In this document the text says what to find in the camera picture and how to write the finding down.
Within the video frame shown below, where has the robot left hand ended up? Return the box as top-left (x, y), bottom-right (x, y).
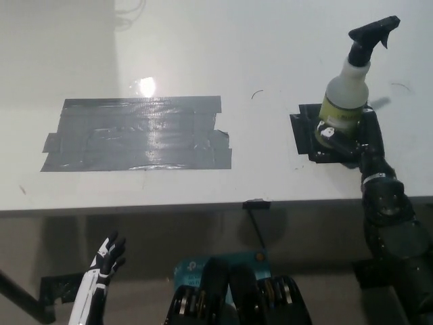
top-left (67, 230), bottom-right (128, 325)

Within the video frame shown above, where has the black table edge clip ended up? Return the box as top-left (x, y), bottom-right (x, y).
top-left (242, 199), bottom-right (272, 209)

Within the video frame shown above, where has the black cable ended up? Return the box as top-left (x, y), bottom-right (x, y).
top-left (246, 207), bottom-right (268, 251)

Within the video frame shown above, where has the large grey tape patch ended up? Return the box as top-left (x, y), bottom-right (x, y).
top-left (39, 95), bottom-right (233, 173)

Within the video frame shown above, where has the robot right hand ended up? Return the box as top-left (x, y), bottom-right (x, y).
top-left (313, 106), bottom-right (396, 183)

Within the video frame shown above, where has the green label spray bottle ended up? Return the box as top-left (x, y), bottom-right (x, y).
top-left (315, 15), bottom-right (402, 147)

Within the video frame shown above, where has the teal router box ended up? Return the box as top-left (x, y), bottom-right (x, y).
top-left (173, 248), bottom-right (272, 307)

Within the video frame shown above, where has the small black tape patch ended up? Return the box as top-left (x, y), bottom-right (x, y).
top-left (289, 103), bottom-right (365, 165)

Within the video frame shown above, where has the black table leg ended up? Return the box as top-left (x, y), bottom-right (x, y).
top-left (0, 269), bottom-right (57, 324)

